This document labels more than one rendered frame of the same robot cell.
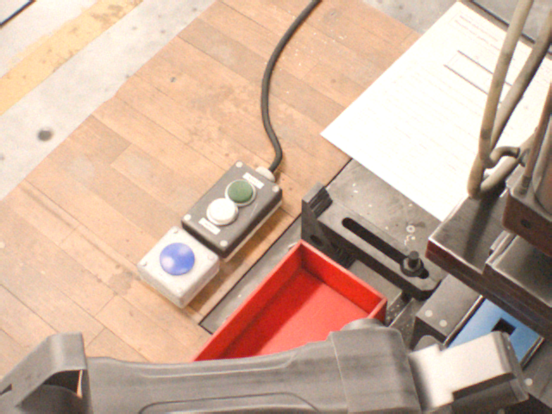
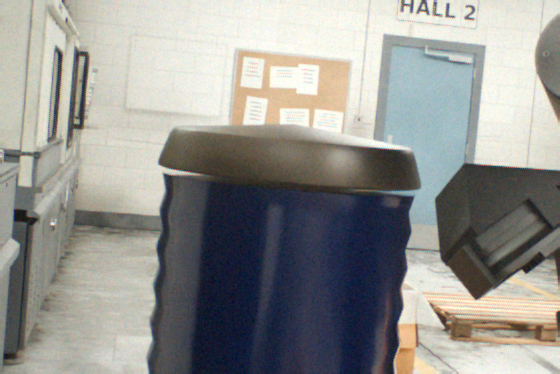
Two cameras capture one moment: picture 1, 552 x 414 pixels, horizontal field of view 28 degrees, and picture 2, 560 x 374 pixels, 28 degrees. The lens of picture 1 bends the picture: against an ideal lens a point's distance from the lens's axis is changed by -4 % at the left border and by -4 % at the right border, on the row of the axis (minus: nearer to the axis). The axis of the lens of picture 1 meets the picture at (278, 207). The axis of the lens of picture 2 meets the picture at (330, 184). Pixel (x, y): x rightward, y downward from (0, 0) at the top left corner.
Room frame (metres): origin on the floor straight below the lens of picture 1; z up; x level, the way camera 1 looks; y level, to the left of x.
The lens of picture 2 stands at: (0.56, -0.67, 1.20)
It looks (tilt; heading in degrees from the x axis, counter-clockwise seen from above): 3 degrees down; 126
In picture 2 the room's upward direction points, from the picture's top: 5 degrees clockwise
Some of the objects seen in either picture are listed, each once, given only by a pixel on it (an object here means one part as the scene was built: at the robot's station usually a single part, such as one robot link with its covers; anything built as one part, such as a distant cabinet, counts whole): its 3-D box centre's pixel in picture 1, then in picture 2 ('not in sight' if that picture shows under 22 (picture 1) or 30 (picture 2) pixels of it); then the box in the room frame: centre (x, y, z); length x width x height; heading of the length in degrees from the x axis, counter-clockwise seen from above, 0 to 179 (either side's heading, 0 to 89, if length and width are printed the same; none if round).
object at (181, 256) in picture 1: (177, 260); not in sight; (0.62, 0.11, 0.93); 0.04 x 0.04 x 0.02
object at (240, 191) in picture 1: (241, 195); not in sight; (0.71, 0.04, 0.93); 0.03 x 0.03 x 0.02
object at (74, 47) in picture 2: not in sight; (76, 100); (-5.04, 4.13, 1.21); 0.86 x 0.10 x 0.79; 137
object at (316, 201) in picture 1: (331, 226); not in sight; (0.65, -0.06, 0.95); 0.06 x 0.03 x 0.09; 51
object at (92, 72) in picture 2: not in sight; (79, 92); (-5.40, 4.47, 1.27); 0.23 x 0.18 x 0.38; 47
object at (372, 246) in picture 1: (380, 257); not in sight; (0.61, -0.11, 0.95); 0.15 x 0.03 x 0.10; 51
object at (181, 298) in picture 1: (178, 272); not in sight; (0.62, 0.11, 0.90); 0.07 x 0.07 x 0.06; 51
